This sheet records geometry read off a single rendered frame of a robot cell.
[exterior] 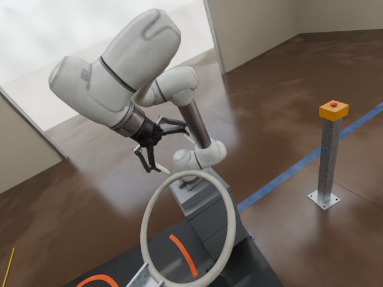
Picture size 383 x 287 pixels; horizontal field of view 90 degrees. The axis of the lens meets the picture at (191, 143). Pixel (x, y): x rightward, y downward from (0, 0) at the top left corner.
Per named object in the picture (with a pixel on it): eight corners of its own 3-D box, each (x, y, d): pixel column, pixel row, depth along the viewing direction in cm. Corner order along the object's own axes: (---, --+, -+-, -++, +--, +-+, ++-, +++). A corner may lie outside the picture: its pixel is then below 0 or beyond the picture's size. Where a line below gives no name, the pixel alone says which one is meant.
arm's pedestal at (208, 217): (189, 228, 216) (160, 184, 171) (225, 204, 226) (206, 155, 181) (212, 270, 176) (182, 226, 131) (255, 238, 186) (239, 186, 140)
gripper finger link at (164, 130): (149, 132, 59) (149, 128, 58) (180, 128, 65) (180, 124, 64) (154, 138, 56) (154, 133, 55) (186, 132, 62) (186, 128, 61)
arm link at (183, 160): (179, 170, 155) (167, 151, 142) (199, 161, 153) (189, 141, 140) (181, 185, 142) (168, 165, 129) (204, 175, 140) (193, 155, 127)
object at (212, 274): (199, 331, 63) (194, 332, 61) (128, 245, 96) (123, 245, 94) (257, 193, 73) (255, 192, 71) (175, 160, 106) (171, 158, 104)
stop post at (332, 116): (341, 200, 186) (360, 103, 125) (324, 210, 184) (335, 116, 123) (322, 187, 202) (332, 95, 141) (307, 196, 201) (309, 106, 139)
